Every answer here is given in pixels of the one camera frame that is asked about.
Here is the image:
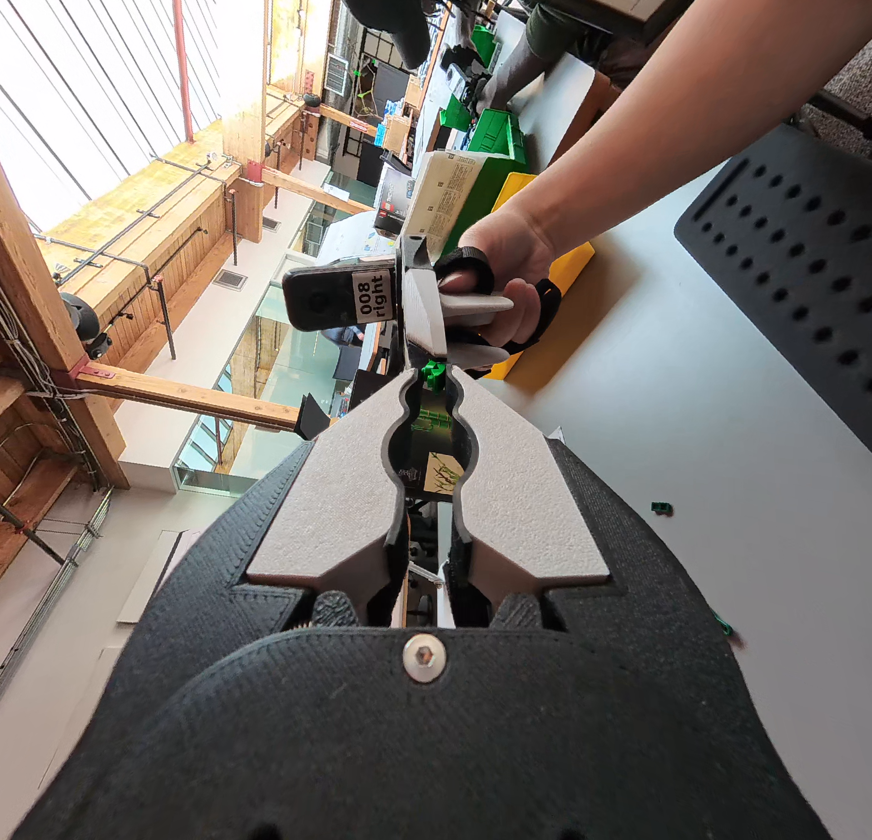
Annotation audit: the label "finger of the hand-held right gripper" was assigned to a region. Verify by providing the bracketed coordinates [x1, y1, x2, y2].
[402, 267, 449, 362]

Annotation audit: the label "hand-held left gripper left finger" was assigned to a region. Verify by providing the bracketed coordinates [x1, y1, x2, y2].
[247, 369, 421, 628]

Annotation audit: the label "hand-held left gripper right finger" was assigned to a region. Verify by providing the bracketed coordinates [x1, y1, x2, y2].
[448, 368, 610, 628]

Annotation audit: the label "person's right forearm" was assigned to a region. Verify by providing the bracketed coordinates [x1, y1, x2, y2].
[507, 0, 872, 262]

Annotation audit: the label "person's right hand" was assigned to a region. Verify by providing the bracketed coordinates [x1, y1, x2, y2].
[441, 203, 561, 348]

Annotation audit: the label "white folded leaflets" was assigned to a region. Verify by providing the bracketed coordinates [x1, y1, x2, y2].
[404, 149, 486, 261]

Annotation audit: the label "black box red label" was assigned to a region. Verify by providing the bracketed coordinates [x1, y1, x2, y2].
[373, 164, 418, 238]

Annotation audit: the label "black bamboo picture box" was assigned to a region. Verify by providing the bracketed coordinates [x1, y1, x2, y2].
[395, 387, 474, 497]

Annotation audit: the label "yellow plastic bin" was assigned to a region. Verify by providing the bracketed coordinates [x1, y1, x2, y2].
[487, 171, 595, 381]

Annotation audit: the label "black hand-held device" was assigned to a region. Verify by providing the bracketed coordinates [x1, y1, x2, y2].
[441, 44, 491, 109]

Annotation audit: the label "black spotlight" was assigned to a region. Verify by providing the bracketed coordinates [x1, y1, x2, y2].
[60, 292, 103, 342]

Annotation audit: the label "red ceiling pipe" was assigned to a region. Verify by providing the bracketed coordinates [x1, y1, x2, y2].
[167, 0, 196, 145]

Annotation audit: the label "printed tag sign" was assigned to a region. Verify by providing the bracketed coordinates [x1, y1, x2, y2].
[500, 0, 723, 43]

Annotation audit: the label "black perforated chair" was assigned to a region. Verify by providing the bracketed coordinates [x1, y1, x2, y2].
[674, 121, 872, 419]

